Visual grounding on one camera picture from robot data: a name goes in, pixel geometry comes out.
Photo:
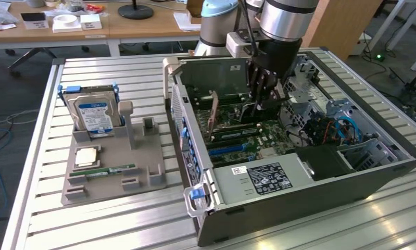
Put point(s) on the green Dell motherboard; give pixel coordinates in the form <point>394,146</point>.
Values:
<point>263,138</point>

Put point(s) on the grey power supply unit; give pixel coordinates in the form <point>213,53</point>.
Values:
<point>229,187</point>

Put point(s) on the green RAM stick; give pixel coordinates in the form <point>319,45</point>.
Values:
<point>100,172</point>

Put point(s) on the black chair base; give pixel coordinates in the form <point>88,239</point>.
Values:
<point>28,57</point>

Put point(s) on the white paper stack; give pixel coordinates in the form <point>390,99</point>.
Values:
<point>187,23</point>

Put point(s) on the grey parts rack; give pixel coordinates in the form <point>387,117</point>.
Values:
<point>103,194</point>

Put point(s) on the white cube box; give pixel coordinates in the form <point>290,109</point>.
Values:
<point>90,22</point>

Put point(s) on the paper slip with red print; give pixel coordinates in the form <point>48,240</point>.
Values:
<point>3,27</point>

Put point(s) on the white table frame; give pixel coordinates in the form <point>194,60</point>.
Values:
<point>398,26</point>

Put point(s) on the white box with black top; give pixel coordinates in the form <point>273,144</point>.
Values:
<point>35,23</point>

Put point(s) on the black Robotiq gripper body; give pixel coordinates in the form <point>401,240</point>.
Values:
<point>277,57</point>

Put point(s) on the metal disk bay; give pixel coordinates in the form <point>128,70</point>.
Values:
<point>305,104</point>
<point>367,156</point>

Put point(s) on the white tape roll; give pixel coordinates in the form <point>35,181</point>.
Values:
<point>56,20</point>

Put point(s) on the silver chipset heatsink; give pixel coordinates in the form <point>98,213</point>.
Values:
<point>270,154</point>

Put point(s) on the silver CPU chip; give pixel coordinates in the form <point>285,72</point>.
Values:
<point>86,157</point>

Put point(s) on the green-lit power strip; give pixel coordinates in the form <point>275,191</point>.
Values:
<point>379,56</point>

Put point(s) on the blue case release latch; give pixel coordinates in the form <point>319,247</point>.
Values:
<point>197,194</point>

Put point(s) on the black open PC case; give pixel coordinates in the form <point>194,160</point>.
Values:
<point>281,221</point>

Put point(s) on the black round lamp base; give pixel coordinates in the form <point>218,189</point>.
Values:
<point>135,13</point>

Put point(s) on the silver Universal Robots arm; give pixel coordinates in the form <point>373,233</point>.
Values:
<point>287,20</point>

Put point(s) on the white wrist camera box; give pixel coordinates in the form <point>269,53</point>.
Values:
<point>237,43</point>

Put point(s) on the wooden cabinet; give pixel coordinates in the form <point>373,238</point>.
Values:
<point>343,26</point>

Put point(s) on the blue expansion slot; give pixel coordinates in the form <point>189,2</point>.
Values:
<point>229,155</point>
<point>227,148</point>

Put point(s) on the grey cup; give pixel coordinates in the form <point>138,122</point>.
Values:
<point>35,3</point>

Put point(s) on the red packet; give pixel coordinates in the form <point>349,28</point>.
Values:
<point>94,9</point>

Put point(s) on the beige tape roll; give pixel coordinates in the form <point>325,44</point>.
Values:
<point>51,2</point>

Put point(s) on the installed RAM stick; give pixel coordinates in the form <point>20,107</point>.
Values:
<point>235,135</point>

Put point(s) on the low-profile graphics card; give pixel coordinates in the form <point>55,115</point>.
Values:
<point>213,114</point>

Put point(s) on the flat white box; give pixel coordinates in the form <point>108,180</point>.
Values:
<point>67,29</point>

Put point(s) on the hard disk with blue carrier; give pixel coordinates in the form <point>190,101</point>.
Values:
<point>91,114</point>

